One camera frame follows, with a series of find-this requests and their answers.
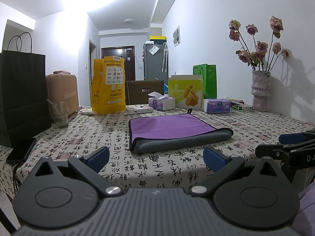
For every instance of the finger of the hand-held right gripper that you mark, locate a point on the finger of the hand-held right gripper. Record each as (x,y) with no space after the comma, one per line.
(291,138)
(273,151)

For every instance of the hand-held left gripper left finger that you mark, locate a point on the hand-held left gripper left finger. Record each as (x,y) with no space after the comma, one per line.
(98,156)

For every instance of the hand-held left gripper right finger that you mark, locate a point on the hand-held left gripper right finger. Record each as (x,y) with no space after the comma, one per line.
(213,158)

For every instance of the purple and grey towel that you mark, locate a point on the purple and grey towel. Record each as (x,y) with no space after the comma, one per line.
(167,130)

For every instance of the calligraphy print tablecloth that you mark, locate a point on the calligraphy print tablecloth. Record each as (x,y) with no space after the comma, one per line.
(103,132)

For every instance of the white crumpled plastic bag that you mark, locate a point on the white crumpled plastic bag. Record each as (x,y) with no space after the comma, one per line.
(86,111)

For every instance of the purple tissue box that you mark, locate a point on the purple tissue box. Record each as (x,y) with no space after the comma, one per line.
(162,103)
(216,106)

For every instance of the green and white small box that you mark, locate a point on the green and white small box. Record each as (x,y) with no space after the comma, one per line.
(242,107)

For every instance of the person's purple clothing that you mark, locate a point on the person's purple clothing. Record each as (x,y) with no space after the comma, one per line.
(305,213)

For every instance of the white textured vase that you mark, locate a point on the white textured vase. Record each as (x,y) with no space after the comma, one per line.
(260,91)

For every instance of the clear drinking glass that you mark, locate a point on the clear drinking glass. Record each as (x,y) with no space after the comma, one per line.
(59,115)

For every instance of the red and white small box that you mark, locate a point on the red and white small box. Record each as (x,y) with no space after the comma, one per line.
(237,102)

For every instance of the flat white box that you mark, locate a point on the flat white box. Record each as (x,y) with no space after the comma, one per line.
(139,109)

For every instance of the yellow plastic bag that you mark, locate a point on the yellow plastic bag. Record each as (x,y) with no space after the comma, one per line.
(108,88)

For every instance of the yellow-green snack box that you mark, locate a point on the yellow-green snack box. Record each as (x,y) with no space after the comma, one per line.
(184,93)

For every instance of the beige suitcase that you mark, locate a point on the beige suitcase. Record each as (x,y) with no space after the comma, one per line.
(64,91)

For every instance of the black smartphone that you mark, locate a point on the black smartphone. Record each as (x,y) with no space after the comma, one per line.
(22,150)

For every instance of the brown cardboard box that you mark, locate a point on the brown cardboard box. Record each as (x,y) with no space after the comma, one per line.
(137,91)

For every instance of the green paper bag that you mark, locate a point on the green paper bag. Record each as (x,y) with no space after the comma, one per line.
(209,81)

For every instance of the dried pink roses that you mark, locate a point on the dried pink roses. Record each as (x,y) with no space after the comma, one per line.
(258,51)

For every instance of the pink cloth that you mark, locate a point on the pink cloth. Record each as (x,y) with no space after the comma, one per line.
(61,71)

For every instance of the black paper bag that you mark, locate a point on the black paper bag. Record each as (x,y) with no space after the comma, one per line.
(22,91)

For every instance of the dark brown entrance door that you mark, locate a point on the dark brown entrance door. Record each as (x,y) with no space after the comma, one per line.
(118,56)

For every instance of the grey refrigerator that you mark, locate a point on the grey refrigerator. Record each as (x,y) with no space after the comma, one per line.
(152,64)

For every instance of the folded grey umbrella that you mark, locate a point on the folded grey umbrella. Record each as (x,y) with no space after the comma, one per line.
(165,56)

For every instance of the white paper sheet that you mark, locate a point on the white paper sheet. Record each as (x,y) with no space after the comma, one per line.
(153,49)

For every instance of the yellow box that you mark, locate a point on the yellow box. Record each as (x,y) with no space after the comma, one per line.
(158,38)

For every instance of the round ceiling lamp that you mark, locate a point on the round ceiling lamp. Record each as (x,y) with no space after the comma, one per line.
(129,21)

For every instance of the side doorway frame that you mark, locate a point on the side doorway frame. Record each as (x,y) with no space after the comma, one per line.
(92,54)

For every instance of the white framed wall picture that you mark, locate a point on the white framed wall picture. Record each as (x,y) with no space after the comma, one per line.
(176,35)

